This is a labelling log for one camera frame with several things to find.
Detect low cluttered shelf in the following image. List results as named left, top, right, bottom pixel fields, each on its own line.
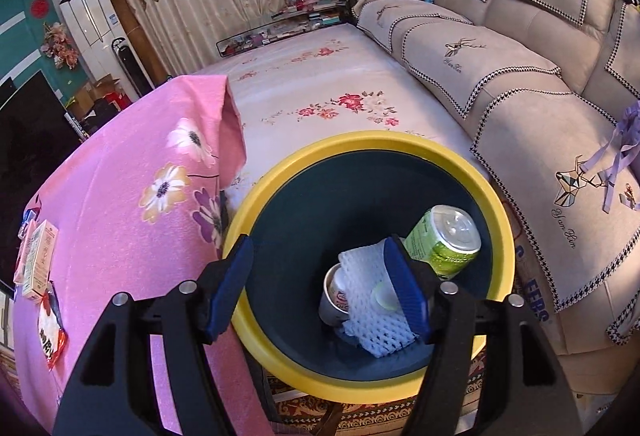
left=216, top=0, right=351, bottom=61

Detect black tower fan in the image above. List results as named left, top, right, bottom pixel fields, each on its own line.
left=111, top=37, right=156, bottom=96

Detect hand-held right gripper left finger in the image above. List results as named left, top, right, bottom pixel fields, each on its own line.
left=52, top=233, right=255, bottom=436

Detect pink paper box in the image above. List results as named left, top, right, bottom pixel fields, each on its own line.
left=14, top=216, right=38, bottom=287

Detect patterned rug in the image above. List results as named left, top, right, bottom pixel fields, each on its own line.
left=260, top=351, right=486, bottom=436

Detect white floral sheet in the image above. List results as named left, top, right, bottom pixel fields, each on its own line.
left=192, top=23, right=493, bottom=197

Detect yellow rimmed dark bin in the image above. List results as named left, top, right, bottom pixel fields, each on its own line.
left=221, top=131, right=516, bottom=403

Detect green white drink bottle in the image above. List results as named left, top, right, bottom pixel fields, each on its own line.
left=402, top=205, right=482, bottom=281

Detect purple ribbon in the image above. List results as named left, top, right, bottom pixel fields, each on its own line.
left=582, top=100, right=640, bottom=214

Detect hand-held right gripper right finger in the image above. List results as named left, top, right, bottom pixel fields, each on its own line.
left=382, top=235, right=583, bottom=436

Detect white paper cup red print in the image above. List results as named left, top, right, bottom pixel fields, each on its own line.
left=318, top=263, right=353, bottom=327

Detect black television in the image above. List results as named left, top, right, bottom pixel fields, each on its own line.
left=0, top=70, right=86, bottom=287

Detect white standing air conditioner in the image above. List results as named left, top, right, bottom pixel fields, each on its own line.
left=60, top=0, right=118, bottom=51

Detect beige sofa with deer covers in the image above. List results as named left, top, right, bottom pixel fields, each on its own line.
left=342, top=0, right=640, bottom=357

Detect white foam net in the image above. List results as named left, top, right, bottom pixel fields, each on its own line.
left=337, top=238, right=421, bottom=359

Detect red snack packet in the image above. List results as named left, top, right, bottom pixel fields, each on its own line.
left=37, top=283, right=68, bottom=371

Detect pile of cardboard boxes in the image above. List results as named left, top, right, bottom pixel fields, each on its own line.
left=65, top=73, right=136, bottom=127

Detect orange paper box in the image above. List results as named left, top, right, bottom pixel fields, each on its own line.
left=22, top=220, right=60, bottom=301

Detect pink artificial flowers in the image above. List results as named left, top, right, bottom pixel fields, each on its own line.
left=40, top=22, right=81, bottom=70

